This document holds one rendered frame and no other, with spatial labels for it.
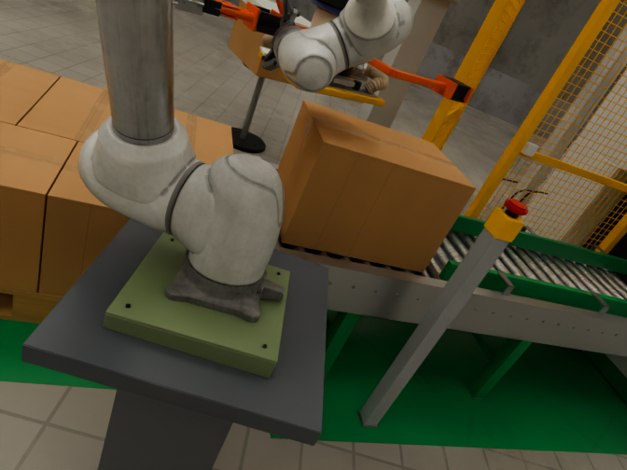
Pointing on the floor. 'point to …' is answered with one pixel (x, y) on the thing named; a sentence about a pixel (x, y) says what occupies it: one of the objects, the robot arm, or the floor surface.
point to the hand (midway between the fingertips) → (273, 24)
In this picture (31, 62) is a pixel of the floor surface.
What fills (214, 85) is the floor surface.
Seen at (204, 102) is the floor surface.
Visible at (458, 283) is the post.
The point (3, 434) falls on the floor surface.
